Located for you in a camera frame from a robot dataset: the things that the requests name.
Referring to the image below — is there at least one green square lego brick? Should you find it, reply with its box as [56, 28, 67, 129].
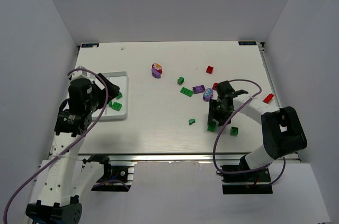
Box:
[207, 123, 216, 132]
[230, 127, 239, 136]
[111, 102, 122, 111]

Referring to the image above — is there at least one small red lego brick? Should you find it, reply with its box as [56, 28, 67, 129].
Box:
[206, 66, 214, 74]

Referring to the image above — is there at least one purple red flower lego figure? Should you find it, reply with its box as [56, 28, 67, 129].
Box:
[151, 63, 162, 78]

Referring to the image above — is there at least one red curved lego brick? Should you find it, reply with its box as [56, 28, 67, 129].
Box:
[212, 83, 218, 90]

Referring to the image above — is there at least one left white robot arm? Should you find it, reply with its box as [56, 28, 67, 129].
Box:
[25, 69, 120, 223]

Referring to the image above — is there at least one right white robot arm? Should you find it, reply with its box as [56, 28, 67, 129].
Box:
[207, 80, 307, 175]

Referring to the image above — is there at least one purple oval flower lego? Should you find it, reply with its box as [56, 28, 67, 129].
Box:
[203, 88, 213, 102]

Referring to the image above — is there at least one white divided sorting tray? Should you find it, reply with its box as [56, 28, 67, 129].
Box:
[78, 71, 130, 122]

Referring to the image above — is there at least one purple flat lego plate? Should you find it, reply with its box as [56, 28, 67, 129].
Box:
[192, 85, 206, 94]

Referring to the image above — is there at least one small green lego brick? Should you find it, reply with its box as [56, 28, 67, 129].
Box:
[177, 77, 184, 85]

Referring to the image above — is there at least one red lego brick at edge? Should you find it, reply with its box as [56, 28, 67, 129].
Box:
[263, 93, 274, 104]

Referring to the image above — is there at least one left blue table sticker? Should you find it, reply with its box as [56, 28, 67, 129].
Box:
[81, 43, 99, 48]

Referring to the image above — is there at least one blue table sticker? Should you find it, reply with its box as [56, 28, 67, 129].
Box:
[81, 43, 99, 48]
[238, 41, 257, 46]

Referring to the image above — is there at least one right blue table sticker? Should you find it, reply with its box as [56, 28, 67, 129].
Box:
[238, 41, 257, 46]

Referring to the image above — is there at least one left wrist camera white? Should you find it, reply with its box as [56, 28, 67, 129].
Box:
[68, 70, 88, 81]

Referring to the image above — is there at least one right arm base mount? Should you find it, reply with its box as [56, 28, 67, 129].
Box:
[216, 168, 273, 195]

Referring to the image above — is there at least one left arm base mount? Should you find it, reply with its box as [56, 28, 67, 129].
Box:
[82, 154, 131, 192]

